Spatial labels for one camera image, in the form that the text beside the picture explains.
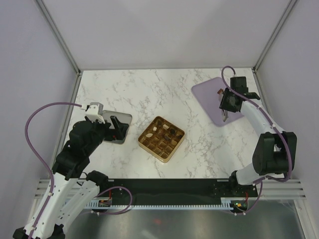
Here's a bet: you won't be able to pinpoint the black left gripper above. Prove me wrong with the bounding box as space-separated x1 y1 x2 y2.
85 115 129 154

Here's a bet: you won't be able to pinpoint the silver tin lid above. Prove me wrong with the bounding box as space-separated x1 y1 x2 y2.
103 110 132 144

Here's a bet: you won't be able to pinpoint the metal tongs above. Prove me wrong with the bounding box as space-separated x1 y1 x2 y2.
218 90 229 122

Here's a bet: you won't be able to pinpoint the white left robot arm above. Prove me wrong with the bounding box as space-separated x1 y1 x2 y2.
13 116 129 239

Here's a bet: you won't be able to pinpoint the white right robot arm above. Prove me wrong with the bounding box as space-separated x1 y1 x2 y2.
218 77 297 197

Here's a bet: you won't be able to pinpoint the gold chocolate tin box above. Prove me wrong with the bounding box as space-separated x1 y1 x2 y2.
138 116 185 163

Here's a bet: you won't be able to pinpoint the lavender plastic tray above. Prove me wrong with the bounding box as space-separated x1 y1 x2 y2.
191 77 243 127

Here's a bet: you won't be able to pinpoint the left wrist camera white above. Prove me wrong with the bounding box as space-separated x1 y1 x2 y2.
85 102 105 124

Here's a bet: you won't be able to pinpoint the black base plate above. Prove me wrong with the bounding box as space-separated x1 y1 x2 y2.
100 179 258 205

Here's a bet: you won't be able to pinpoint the white cable duct rail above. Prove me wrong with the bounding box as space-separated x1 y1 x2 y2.
84 198 248 211

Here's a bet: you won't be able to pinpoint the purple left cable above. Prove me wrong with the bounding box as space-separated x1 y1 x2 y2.
26 102 84 239

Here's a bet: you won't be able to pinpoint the purple cable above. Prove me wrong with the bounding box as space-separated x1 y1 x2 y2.
26 102 84 239
221 65 292 184

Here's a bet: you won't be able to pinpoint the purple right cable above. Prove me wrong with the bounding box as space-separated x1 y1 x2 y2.
221 65 292 184

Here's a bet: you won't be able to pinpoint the right aluminium frame post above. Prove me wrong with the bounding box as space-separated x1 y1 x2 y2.
252 0 299 74

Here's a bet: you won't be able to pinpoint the aluminium frame post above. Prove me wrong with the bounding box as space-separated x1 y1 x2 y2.
252 0 299 74
35 0 81 75

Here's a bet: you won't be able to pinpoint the left aluminium frame post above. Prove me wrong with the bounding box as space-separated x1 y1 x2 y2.
35 0 81 75

